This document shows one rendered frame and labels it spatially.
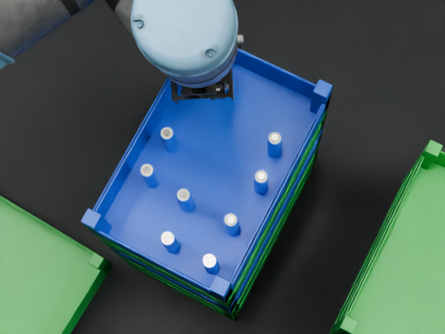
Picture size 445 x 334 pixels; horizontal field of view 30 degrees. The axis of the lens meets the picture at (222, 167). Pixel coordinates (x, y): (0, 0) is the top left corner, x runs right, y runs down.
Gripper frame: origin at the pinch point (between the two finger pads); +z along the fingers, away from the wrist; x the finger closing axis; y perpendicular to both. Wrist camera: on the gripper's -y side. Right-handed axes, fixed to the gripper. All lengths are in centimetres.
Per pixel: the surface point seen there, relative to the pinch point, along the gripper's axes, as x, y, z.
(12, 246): -36, 27, 32
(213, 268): -0.1, 27.4, -6.6
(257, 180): 5.8, 17.0, -4.6
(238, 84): 3.9, 3.9, 5.4
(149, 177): -7.8, 15.9, -4.0
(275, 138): 8.4, 11.8, -3.4
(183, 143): -3.8, 11.7, 3.3
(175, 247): -4.9, 25.0, -3.4
